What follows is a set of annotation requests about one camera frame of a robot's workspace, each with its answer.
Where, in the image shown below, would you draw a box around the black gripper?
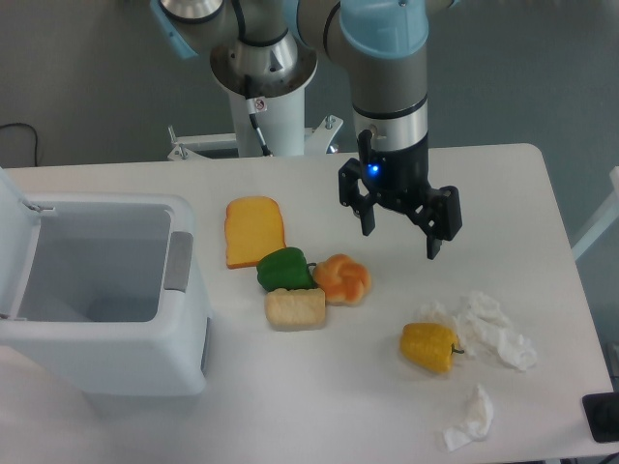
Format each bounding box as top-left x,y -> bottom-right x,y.
338,130 -> 462,260

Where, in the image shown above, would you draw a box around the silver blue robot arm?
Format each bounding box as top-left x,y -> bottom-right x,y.
151,1 -> 462,257

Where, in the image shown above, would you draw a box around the braided orange bread roll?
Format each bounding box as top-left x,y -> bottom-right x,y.
312,253 -> 372,305

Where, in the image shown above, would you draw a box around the orange toast bread slice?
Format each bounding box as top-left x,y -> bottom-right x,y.
224,196 -> 286,269

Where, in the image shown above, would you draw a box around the pale square bread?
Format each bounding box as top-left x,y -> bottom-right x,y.
264,288 -> 326,330

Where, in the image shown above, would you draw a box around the green bell pepper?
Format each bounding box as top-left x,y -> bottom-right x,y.
256,247 -> 316,292

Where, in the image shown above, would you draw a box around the large crumpled white tissue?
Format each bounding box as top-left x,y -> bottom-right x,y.
416,291 -> 538,372

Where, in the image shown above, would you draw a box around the yellow bell pepper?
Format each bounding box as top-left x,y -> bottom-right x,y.
399,323 -> 464,374

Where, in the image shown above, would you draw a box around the small crumpled white tissue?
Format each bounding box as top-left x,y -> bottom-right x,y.
442,384 -> 494,452

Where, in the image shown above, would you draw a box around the black device at edge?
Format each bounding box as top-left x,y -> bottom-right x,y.
581,392 -> 618,443

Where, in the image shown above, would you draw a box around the white plastic trash bin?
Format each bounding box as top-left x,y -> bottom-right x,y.
1,176 -> 212,396

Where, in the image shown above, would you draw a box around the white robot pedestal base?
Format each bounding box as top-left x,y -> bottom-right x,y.
167,87 -> 343,161

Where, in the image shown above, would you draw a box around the white frame at right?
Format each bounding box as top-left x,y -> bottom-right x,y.
572,166 -> 618,261

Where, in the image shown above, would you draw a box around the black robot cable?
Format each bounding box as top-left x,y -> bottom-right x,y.
230,0 -> 275,158

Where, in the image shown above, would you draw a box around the black floor cable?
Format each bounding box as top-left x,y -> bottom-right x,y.
0,123 -> 40,168

